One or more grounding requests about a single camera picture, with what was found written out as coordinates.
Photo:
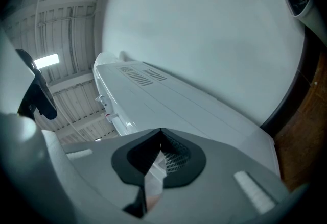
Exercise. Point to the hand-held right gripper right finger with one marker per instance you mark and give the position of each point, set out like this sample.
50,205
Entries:
217,192

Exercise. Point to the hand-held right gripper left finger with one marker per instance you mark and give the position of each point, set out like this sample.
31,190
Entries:
97,179

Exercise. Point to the white water dispenser cabinet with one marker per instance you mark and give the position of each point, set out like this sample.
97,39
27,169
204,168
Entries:
178,105

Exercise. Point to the long ceiling lamp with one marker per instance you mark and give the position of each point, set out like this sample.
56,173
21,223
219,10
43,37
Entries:
47,61

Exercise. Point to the beige small bin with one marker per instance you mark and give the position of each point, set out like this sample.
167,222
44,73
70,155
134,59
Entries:
314,21

